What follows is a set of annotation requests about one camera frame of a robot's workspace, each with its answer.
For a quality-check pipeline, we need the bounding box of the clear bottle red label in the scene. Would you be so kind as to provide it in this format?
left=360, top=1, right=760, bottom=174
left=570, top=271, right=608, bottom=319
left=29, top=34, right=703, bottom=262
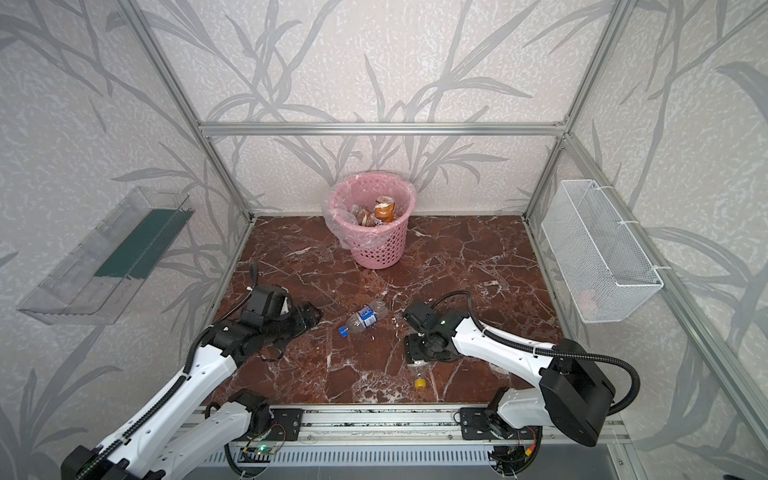
left=408, top=360, right=429, bottom=390

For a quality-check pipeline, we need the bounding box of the clear bottle blue cap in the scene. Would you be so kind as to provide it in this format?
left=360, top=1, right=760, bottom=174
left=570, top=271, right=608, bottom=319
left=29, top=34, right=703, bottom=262
left=338, top=299, right=389, bottom=338

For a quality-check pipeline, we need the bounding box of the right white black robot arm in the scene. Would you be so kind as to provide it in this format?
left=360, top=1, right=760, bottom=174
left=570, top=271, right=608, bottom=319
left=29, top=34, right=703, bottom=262
left=403, top=300, right=641, bottom=447

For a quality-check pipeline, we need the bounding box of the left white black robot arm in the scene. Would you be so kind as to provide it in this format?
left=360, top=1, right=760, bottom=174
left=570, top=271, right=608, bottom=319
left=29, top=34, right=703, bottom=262
left=61, top=285, right=323, bottom=479

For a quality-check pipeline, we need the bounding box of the pink perforated plastic bin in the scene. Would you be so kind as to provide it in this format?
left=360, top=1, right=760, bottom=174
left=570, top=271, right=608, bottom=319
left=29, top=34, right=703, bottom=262
left=322, top=171, right=417, bottom=270

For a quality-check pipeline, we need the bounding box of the clear plastic bin liner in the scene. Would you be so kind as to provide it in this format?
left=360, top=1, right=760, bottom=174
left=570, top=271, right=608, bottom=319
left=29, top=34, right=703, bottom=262
left=321, top=173, right=386, bottom=250

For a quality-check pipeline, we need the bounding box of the right wiring bundle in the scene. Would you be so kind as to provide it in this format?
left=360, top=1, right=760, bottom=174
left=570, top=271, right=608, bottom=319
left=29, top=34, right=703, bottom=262
left=487, top=428, right=541, bottom=478

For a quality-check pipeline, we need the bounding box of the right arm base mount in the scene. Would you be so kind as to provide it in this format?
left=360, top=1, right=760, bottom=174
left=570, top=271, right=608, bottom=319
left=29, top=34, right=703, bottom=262
left=456, top=388, right=542, bottom=442

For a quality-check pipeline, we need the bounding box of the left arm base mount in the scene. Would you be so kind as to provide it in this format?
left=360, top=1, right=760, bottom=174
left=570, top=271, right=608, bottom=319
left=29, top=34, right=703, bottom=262
left=228, top=389, right=304, bottom=441

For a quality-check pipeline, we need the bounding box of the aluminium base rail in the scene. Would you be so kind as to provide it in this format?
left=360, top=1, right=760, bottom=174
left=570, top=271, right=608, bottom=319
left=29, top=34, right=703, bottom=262
left=167, top=403, right=632, bottom=448

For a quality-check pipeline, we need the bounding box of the left circuit board with wires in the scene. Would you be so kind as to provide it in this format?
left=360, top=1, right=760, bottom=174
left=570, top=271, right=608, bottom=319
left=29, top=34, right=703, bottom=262
left=234, top=423, right=287, bottom=463

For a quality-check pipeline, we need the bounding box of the clear acrylic wall shelf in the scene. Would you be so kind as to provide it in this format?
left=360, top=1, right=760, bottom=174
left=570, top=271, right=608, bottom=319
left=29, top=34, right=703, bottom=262
left=17, top=187, right=195, bottom=326

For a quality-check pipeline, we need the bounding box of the white wire mesh basket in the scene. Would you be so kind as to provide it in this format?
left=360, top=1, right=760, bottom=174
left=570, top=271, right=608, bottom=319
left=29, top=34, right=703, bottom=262
left=542, top=179, right=664, bottom=324

